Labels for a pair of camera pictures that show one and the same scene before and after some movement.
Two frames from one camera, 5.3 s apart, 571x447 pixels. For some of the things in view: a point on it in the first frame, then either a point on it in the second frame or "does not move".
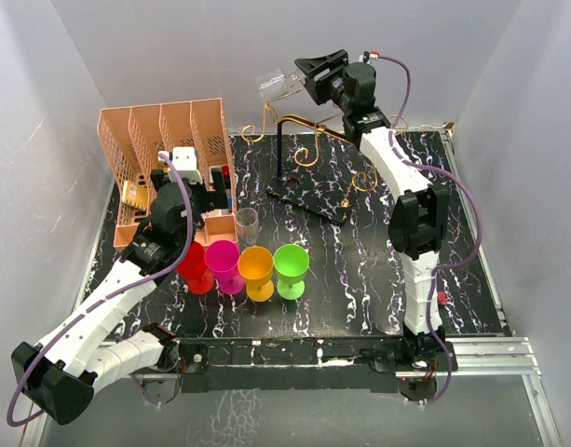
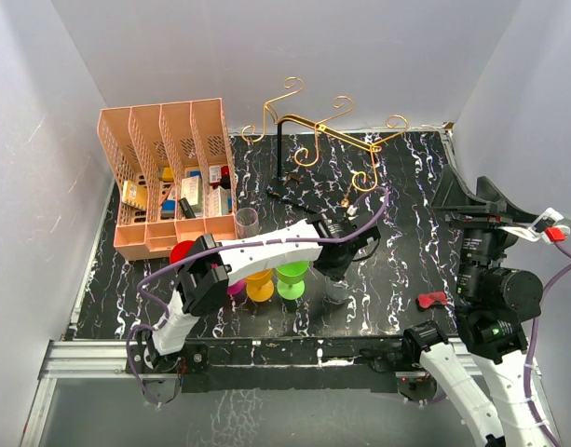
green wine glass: (291, 264) does not move
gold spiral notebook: (135, 194) does not move
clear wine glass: (247, 222) does not move
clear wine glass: (276, 83) to (336, 292)
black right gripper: (335, 64) to (450, 193)
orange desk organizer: (191, 133) does not move
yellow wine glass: (255, 264) does not move
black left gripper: (210, 199) to (333, 273)
